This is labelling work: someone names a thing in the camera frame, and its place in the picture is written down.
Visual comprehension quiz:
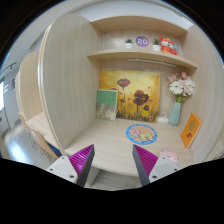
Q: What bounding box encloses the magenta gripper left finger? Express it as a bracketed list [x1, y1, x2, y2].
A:
[47, 145, 95, 187]

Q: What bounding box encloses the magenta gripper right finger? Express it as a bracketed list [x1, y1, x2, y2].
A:
[132, 145, 179, 186]

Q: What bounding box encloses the pink computer mouse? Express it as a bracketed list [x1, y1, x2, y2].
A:
[160, 151, 178, 164]

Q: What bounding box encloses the round cartoon mouse pad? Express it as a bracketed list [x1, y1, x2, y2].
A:
[126, 124, 157, 145]

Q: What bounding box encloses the teal ribbed vase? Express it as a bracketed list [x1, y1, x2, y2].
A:
[168, 102, 181, 127]

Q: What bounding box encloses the small green canvas painting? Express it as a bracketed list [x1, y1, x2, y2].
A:
[96, 89, 118, 120]

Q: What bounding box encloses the yellow poppy flower painting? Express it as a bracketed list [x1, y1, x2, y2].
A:
[100, 70, 160, 123]

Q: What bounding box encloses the pink white flower bouquet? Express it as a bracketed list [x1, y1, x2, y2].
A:
[168, 72, 195, 103]

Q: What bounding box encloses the wooden desk cubicle with shelves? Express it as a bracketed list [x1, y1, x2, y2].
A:
[37, 12, 224, 192]

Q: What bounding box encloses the neighbouring wooden cubicle desk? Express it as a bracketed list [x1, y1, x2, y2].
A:
[16, 52, 61, 156]

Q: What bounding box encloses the right small potted plant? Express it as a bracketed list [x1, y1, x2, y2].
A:
[152, 39, 161, 51]

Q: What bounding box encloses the small potted plant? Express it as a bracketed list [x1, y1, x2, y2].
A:
[152, 39, 161, 51]
[125, 39, 133, 49]

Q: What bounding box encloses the left small potted plant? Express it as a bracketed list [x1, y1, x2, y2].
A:
[125, 39, 133, 49]

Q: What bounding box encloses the purple round number sign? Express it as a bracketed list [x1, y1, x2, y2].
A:
[135, 36, 149, 47]

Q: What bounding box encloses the orange picture frame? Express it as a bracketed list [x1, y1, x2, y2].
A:
[180, 113, 202, 148]

